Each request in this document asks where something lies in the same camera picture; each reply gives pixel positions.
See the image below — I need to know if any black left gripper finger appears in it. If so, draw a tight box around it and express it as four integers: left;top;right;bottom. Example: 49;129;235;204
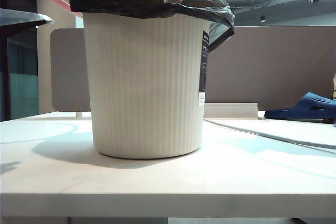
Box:
0;8;57;29

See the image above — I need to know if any white ribbed plastic trash can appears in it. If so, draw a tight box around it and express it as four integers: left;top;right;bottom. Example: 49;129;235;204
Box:
83;11;211;159

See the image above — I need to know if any white round building column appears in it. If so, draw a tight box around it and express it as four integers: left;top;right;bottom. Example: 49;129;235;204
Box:
36;0;77;114

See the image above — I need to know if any grey rounded desk divider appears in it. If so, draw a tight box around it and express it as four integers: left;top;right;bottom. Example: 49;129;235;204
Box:
50;28;91;112

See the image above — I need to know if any dark product label sticker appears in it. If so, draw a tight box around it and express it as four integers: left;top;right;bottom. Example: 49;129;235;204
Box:
198;29;211;108

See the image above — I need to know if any blue rubber clog slipper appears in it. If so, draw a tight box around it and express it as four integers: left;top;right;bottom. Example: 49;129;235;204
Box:
264;92;336;125

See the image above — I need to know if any white partition base trim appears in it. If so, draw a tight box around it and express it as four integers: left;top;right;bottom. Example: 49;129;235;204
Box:
204;102;259;119

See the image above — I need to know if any dark framed glass wall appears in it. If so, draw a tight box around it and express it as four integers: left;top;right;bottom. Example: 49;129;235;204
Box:
0;0;39;122

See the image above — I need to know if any white cable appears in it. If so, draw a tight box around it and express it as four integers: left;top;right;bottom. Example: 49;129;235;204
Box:
203;119;336;150

